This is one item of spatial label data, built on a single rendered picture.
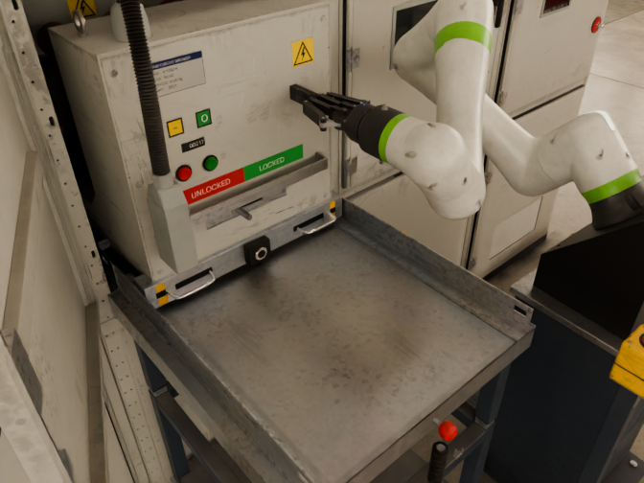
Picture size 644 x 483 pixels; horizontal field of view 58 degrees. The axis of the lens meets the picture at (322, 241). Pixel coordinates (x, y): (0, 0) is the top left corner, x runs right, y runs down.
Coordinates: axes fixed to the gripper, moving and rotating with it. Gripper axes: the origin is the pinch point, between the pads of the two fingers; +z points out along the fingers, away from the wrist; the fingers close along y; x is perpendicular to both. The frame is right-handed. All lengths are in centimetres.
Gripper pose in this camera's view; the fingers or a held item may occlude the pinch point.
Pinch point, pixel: (303, 96)
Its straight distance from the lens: 122.5
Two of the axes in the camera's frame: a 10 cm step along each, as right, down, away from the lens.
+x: -0.1, -8.0, -6.0
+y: 7.6, -4.0, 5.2
